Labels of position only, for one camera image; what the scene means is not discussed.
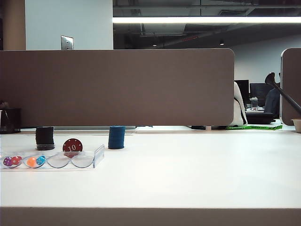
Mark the narrow brown desk partition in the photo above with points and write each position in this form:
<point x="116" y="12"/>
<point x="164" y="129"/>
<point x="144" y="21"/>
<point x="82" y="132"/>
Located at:
<point x="291" y="87"/>

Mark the black office chair seat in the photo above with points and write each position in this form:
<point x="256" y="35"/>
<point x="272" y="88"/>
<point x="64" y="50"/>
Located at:
<point x="260" y="117"/>

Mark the black poker chip stack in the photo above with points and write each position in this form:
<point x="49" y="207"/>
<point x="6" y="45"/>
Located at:
<point x="45" y="138"/>

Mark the black mesh pen holder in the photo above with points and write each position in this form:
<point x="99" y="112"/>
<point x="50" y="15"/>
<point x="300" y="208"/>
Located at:
<point x="10" y="120"/>

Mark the green tape strip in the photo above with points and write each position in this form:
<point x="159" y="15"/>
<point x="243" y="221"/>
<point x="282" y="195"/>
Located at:
<point x="256" y="127"/>

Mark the clear acrylic chip tray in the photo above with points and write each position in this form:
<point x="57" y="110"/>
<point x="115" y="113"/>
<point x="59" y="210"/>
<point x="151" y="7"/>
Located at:
<point x="78" y="162"/>

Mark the metal wall switch plate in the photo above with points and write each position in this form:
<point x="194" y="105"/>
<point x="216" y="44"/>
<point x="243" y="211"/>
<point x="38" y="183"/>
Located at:
<point x="67" y="42"/>

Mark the black computer monitor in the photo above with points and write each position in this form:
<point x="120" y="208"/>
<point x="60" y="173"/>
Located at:
<point x="258" y="93"/>
<point x="242" y="90"/>

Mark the large brown desk partition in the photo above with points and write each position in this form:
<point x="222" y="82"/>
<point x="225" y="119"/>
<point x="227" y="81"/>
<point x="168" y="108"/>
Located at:
<point x="117" y="87"/>

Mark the long ceiling light strip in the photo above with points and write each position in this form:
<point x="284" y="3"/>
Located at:
<point x="204" y="19"/>

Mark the purple die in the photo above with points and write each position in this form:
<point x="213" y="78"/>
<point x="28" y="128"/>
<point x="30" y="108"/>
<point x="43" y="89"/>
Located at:
<point x="7" y="162"/>

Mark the blue poker chip stack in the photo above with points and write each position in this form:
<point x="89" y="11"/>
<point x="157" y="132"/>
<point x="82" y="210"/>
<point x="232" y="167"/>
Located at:
<point x="116" y="137"/>

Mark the red ten poker chip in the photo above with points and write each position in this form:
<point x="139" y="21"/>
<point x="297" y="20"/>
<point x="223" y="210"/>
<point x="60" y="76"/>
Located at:
<point x="72" y="147"/>

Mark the seated person in blue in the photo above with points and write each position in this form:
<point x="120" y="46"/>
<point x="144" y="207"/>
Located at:
<point x="273" y="102"/>

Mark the beige paper cup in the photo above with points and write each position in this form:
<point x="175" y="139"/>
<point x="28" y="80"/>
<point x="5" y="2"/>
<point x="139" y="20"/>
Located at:
<point x="297" y="124"/>

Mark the blue die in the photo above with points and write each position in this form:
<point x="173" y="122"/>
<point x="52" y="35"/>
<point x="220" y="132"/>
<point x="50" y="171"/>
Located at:
<point x="40" y="160"/>

